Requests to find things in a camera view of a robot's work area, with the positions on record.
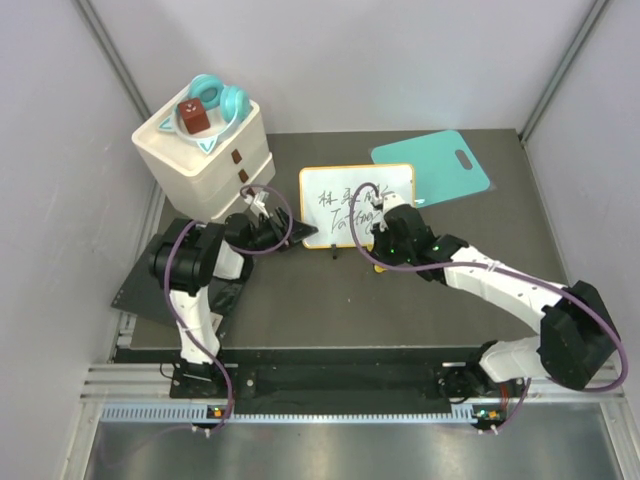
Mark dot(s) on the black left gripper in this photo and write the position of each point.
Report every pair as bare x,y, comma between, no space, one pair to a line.
295,231

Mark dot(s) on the aluminium frame rail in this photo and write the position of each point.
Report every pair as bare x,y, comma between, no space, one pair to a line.
276,383

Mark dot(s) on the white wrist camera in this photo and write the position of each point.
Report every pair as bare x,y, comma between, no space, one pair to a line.
257,203
385,203

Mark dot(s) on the teal cat-ear headphones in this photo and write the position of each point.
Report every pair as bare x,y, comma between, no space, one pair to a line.
231,102

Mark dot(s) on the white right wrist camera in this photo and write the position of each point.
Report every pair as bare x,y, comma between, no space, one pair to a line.
385,203

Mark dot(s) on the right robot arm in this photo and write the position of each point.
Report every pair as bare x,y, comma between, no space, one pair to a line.
573,332

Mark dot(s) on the grey slotted cable duct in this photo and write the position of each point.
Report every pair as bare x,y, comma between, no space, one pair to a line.
206,414

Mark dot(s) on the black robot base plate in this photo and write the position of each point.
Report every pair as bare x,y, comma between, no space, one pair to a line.
458,368

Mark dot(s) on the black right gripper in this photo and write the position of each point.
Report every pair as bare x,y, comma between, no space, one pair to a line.
380,238

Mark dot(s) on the yellow-framed whiteboard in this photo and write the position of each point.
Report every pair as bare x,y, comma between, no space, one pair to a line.
326,194

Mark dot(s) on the brown cube toy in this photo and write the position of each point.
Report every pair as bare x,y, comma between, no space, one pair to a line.
193,115

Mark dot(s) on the white three-drawer storage cabinet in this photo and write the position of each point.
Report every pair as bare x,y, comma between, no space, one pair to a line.
205,186

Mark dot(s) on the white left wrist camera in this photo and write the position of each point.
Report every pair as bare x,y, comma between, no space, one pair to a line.
257,203

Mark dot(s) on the teal cutting board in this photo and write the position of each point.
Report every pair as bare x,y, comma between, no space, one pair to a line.
445,167

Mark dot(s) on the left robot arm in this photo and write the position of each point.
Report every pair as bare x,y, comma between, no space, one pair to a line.
217,260

